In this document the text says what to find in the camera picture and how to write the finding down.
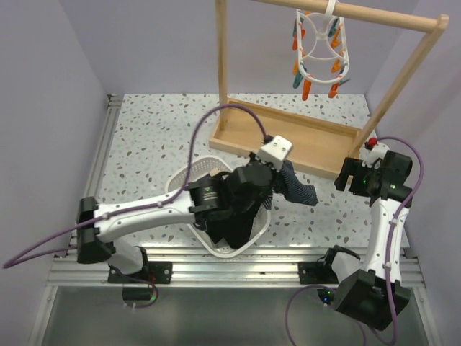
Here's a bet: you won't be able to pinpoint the navy striped underwear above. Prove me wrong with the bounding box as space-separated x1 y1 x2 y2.
262 160 318 210

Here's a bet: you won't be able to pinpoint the black underwear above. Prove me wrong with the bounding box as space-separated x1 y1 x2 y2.
206 204 261 249

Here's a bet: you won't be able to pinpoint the navy underwear with beige band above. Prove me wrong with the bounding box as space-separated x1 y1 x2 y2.
194 168 230 231

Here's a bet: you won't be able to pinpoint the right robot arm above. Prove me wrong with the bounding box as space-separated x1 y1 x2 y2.
321 145 413 331

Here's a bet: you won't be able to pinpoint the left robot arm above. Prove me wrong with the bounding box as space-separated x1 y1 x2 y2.
77 163 274 283

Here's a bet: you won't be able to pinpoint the white round clip hanger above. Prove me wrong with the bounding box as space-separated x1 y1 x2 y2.
292 1 350 86

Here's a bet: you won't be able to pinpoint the wooden clothes rack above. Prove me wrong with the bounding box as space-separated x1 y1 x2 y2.
209 1 449 179

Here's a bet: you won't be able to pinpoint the white perforated plastic basket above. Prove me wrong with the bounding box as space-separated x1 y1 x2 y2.
164 155 271 259

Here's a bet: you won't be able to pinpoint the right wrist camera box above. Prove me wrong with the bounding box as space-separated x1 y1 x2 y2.
362 137 389 168

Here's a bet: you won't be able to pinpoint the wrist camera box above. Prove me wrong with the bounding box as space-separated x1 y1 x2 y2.
256 135 293 171
362 137 389 168

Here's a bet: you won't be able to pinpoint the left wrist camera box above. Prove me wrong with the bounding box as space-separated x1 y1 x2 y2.
256 135 293 171

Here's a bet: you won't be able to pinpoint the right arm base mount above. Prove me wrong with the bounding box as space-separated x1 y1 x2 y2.
297 259 339 305

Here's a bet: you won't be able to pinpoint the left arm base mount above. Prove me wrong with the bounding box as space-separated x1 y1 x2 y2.
107 262 173 310

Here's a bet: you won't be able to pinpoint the aluminium frame rails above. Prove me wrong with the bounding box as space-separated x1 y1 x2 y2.
46 94 433 345

